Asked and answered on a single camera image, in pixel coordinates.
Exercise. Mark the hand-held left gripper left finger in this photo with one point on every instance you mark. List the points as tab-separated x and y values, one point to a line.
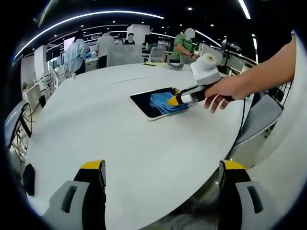
93	203

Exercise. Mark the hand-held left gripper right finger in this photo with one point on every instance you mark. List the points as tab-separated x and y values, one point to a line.
230	198

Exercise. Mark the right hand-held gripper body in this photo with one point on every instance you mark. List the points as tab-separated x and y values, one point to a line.
205	72

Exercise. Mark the blue cleaning cloth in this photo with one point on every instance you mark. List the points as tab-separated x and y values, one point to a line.
159	101

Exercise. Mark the black tablet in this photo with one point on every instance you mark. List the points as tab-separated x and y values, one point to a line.
141	100

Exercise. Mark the person's right hand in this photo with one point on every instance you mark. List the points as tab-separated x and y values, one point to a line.
223	89

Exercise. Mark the black tripod stand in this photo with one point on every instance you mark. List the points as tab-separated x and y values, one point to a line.
224	44

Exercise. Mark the yellow notepad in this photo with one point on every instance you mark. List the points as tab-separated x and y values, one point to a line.
154	64

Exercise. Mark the white office chair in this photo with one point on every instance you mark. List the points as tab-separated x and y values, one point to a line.
157	54
54	76

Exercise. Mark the person's white shirt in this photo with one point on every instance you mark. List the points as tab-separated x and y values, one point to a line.
283	155

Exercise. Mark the black computer mouse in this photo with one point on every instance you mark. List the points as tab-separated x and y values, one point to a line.
28	179

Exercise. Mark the grey office chair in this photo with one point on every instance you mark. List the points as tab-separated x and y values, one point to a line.
261	117

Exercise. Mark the grey translucent panel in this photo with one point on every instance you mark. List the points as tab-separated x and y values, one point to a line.
124	56

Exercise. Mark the small clear cup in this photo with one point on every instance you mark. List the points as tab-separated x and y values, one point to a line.
74	76

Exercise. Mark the green potted plant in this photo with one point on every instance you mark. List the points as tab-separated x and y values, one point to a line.
24	85

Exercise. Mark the pink wall screen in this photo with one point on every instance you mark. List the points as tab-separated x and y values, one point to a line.
68	42

